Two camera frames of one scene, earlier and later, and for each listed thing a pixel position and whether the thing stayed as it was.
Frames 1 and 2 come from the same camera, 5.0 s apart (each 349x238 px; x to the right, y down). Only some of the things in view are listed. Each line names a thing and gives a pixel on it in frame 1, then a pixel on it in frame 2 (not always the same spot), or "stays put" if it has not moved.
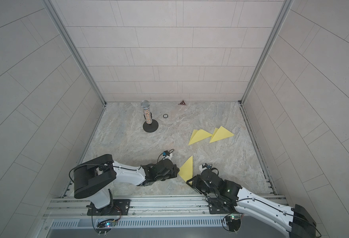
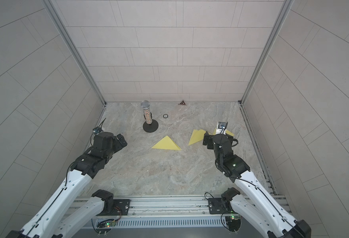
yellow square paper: (199, 135) stays put
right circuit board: (233, 222) stays put
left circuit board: (105, 226) stays put
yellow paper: (186, 171) to (166, 143)
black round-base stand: (150, 125) stays put
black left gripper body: (171, 173) to (116, 146)
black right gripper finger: (192, 179) to (208, 140)
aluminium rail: (196, 207) stays put
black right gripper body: (203, 188) to (220, 161)
